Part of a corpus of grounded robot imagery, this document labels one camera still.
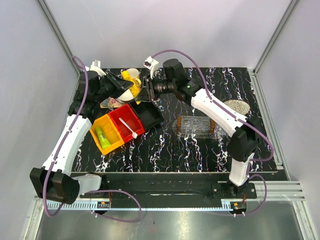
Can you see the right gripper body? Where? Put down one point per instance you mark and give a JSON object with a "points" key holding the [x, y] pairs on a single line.
{"points": [[156, 87]]}

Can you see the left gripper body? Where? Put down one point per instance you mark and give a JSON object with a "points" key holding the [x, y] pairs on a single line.
{"points": [[106, 91]]}

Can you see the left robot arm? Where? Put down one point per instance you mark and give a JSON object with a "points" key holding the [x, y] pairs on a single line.
{"points": [[53, 180]]}

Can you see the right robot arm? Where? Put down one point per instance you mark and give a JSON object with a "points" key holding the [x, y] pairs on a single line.
{"points": [[243, 139]]}

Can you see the floral tray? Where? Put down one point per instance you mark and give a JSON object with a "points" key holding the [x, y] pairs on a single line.
{"points": [[110, 103]]}

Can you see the green toothpaste tube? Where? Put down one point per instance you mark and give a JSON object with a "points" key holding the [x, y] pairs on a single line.
{"points": [[104, 142]]}

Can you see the white bowl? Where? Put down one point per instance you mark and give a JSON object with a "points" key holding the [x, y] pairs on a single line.
{"points": [[126, 97]]}

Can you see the yellow mug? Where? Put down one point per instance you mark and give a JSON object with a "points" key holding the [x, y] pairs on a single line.
{"points": [[133, 75]]}

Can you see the black plastic bin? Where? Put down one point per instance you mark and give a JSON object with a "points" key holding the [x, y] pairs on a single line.
{"points": [[148, 113]]}

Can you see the red plastic bin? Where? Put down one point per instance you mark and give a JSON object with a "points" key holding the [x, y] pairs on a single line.
{"points": [[126, 122]]}

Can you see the yellow plastic bin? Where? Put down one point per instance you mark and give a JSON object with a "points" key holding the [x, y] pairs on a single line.
{"points": [[106, 135]]}

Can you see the clear acrylic rack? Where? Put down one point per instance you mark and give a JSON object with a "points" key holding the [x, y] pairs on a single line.
{"points": [[202, 127]]}

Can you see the speckled round coaster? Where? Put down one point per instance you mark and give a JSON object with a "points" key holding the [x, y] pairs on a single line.
{"points": [[238, 106]]}

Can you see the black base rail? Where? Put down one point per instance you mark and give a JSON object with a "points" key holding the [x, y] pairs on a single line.
{"points": [[170, 190]]}

